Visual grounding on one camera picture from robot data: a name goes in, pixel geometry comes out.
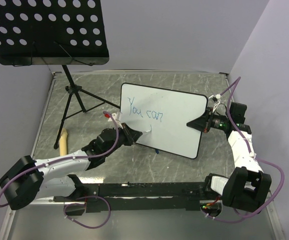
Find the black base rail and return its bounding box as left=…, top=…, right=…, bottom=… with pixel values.
left=53, top=182, right=219, bottom=213

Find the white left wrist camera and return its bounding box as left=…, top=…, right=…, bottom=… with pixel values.
left=104, top=111, right=123, bottom=128

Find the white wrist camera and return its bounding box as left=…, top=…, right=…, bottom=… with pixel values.
left=208, top=93, right=222, bottom=106
left=104, top=111, right=123, bottom=128

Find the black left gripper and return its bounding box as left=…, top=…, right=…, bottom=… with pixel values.
left=104, top=122, right=143, bottom=157

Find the white whiteboard black frame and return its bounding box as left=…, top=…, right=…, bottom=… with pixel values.
left=120, top=83, right=208, bottom=159

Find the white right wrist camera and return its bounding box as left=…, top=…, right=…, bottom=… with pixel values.
left=208, top=93, right=222, bottom=106

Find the black perforated music stand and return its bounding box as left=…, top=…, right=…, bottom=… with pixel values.
left=0, top=0, right=123, bottom=150

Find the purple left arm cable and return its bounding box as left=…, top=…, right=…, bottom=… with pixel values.
left=0, top=111, right=122, bottom=229

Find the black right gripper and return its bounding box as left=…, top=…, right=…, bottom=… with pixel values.
left=186, top=106, right=230, bottom=133

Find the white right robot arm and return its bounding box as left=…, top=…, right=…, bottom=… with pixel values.
left=186, top=102, right=272, bottom=213

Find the beige wooden handle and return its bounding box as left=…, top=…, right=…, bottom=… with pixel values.
left=58, top=128, right=68, bottom=156

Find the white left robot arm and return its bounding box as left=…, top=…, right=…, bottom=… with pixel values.
left=0, top=124, right=143, bottom=210

